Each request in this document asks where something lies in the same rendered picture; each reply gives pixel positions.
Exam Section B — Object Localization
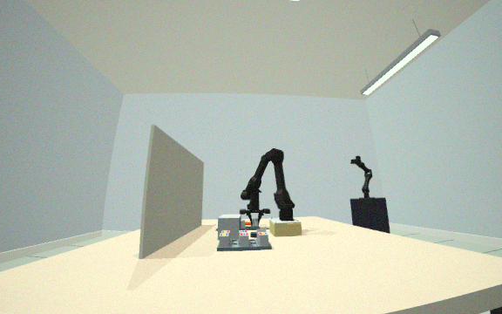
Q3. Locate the beige flat panel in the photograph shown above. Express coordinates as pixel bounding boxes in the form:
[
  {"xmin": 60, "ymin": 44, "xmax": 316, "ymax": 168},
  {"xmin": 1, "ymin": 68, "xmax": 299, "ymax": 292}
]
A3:
[{"xmin": 139, "ymin": 125, "xmax": 205, "ymax": 259}]

